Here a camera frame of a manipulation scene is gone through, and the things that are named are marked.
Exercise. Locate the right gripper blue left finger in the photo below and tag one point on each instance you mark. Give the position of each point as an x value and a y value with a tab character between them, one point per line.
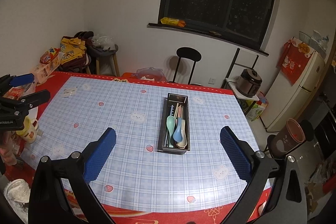
96	154

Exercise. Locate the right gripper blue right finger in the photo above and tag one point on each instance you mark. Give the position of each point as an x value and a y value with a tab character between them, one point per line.
239	153

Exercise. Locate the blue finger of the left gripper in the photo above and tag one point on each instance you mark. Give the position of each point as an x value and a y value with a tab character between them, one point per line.
22	80

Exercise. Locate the cream spoon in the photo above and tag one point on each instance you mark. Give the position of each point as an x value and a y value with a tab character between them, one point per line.
183	133

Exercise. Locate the blue spoon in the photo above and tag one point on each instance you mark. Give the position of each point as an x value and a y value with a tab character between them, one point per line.
177	135

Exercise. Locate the green spoon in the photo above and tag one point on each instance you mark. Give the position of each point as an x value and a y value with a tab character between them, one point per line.
170	124

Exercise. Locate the cream chopstick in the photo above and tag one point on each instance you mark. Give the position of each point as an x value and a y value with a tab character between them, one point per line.
175	112

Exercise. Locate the person's left hand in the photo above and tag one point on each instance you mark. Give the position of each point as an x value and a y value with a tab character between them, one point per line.
6	146

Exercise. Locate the yellow cup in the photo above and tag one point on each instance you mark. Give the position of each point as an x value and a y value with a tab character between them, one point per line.
30	131

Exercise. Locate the red snack bag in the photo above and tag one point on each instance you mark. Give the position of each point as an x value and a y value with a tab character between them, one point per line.
49	55

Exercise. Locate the white paper label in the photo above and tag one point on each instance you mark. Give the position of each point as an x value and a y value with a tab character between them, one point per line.
68	92

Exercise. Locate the blue plaid table mat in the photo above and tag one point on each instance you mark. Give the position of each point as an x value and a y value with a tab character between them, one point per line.
136	175

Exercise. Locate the brown trash bin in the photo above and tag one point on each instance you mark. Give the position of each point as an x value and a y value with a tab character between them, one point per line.
287	139

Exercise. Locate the yellow snack bags pile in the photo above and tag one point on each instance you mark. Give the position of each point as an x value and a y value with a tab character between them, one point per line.
75	57

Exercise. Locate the white refrigerator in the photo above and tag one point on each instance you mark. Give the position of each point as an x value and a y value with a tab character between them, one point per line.
286	99

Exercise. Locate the rice cooker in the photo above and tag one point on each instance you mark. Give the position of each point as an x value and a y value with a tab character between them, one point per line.
249	82

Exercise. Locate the black metal rack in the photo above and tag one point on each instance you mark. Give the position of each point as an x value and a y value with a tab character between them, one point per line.
235	63

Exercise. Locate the black metal utensil tray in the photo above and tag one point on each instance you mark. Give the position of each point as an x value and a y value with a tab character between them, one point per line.
163	134

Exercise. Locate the red cloth on refrigerator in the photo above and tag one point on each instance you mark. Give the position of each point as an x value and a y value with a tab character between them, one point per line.
294	58

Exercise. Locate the black round stool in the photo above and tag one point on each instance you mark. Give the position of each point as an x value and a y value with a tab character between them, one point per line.
192	55

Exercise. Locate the yellow snack packet on sill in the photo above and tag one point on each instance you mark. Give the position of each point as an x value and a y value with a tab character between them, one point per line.
172	22

